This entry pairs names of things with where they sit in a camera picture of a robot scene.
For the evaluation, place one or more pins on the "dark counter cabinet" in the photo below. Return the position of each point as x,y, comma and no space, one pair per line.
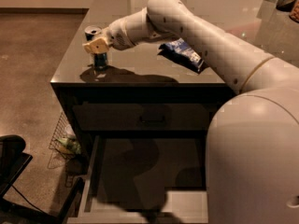
136,76

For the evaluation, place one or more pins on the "top drawer with handle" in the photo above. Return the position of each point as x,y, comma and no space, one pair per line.
141,117

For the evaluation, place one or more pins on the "blue chip bag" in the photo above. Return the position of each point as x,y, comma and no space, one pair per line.
181,53

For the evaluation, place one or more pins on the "redbull can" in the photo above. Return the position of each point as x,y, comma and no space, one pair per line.
97,46

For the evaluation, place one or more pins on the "open middle drawer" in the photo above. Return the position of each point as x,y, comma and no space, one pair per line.
144,181

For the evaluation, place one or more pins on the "wire basket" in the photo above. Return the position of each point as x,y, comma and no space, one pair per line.
64,145

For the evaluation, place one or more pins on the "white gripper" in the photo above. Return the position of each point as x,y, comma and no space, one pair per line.
117,35

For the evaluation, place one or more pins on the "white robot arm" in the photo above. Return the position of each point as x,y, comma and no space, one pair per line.
252,144

